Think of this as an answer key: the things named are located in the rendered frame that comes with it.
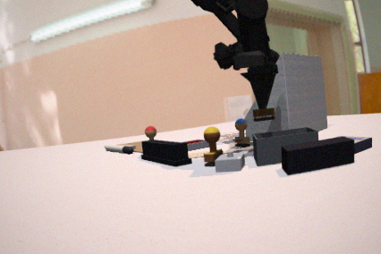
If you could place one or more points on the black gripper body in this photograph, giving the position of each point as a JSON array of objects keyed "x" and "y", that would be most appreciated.
[{"x": 256, "y": 55}]

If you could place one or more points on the red stamp with ball handle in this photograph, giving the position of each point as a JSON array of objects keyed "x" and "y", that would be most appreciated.
[{"x": 150, "y": 132}]

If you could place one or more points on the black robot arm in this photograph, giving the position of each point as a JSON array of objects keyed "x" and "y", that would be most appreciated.
[{"x": 250, "y": 14}]

